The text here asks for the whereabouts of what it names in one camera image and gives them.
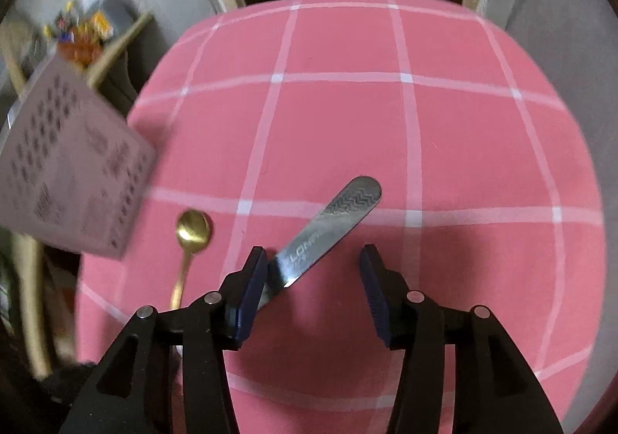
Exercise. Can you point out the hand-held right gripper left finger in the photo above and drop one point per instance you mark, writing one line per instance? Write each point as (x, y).
(251, 298)

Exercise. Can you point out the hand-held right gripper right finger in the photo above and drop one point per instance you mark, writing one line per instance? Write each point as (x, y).
(376, 301)

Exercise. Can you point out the small gold spoon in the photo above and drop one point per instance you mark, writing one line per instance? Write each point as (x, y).
(193, 231)

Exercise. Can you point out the steel table knife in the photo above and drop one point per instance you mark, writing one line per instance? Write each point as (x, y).
(333, 216)

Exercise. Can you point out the perforated metal utensil holder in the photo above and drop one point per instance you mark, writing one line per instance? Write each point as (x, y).
(72, 163)

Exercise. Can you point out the pink plaid cloth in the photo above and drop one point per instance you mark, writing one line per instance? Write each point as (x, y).
(458, 149)

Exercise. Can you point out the wooden stick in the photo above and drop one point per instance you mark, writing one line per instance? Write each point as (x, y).
(34, 308)

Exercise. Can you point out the red snack bag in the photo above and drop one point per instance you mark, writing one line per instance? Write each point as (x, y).
(79, 50)

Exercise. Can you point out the yellow seasoning boxes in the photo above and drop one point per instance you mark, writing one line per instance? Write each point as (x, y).
(99, 23)

